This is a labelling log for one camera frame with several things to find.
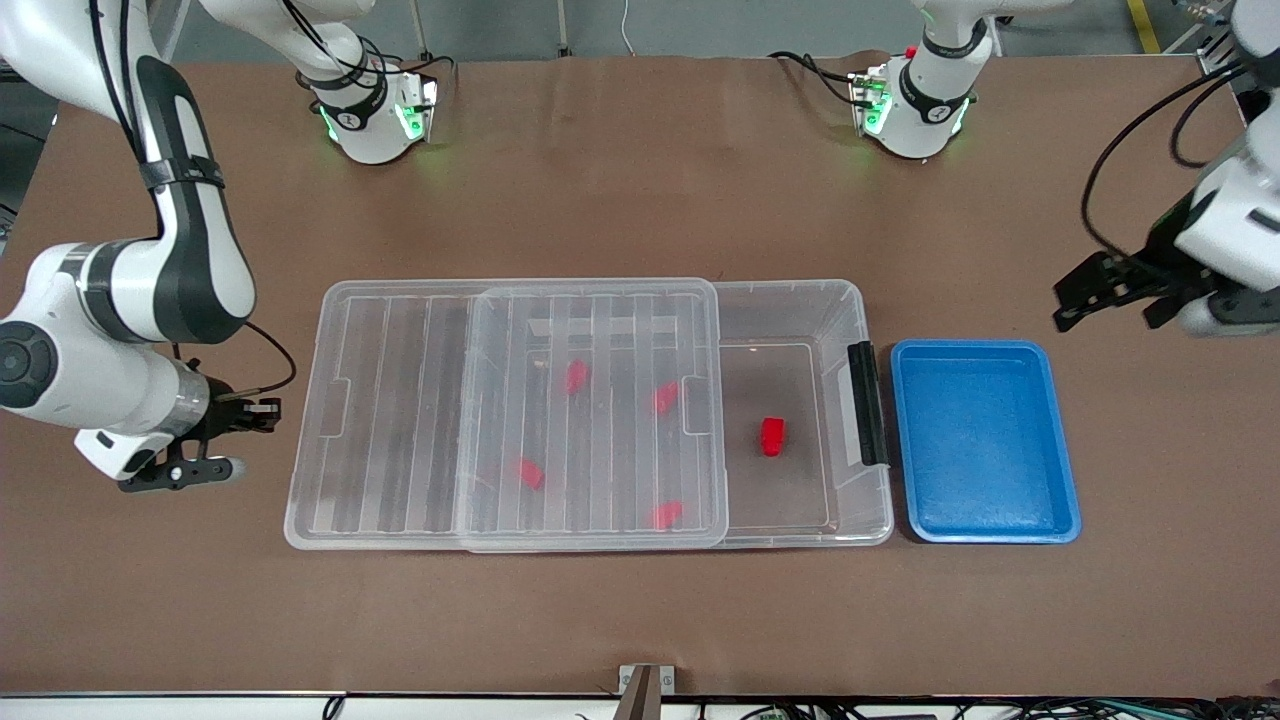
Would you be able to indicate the red block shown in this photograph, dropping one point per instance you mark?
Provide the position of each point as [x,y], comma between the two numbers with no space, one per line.
[666,398]
[530,473]
[773,437]
[576,377]
[667,515]

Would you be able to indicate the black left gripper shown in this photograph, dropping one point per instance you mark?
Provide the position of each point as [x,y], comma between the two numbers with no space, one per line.
[1160,256]

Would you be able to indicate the clear plastic storage box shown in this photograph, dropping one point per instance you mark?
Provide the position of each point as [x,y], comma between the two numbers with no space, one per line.
[800,480]

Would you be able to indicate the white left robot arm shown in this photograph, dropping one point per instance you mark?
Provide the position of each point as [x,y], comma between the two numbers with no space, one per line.
[1235,225]

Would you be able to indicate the blue plastic tray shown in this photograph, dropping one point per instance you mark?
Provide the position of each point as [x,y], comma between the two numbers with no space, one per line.
[985,440]

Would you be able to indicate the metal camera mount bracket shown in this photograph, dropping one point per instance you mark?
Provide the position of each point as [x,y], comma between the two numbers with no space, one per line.
[645,680]

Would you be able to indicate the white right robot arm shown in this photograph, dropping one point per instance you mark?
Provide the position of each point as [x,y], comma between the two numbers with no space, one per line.
[190,270]

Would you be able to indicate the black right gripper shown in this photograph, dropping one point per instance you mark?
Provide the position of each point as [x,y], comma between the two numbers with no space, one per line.
[222,413]

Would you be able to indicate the clear plastic box lid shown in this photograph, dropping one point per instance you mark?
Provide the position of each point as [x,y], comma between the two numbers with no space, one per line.
[390,420]

